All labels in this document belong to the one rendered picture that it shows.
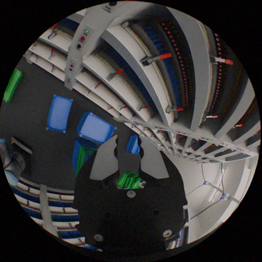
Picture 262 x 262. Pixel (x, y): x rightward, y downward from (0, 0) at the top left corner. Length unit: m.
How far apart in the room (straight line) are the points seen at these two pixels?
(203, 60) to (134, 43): 0.19
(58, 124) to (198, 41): 0.94
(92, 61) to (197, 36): 0.37
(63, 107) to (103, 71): 0.55
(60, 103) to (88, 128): 0.39
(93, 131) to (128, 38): 0.68
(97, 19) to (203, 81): 0.32
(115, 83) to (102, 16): 0.32
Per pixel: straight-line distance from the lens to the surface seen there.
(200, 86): 0.28
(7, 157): 0.81
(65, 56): 0.62
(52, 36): 0.52
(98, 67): 0.39
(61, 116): 0.82
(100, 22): 0.27
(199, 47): 0.23
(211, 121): 0.64
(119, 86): 0.42
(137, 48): 0.27
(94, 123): 0.70
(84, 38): 0.32
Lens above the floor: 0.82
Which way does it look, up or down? 41 degrees down
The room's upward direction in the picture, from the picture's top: 106 degrees clockwise
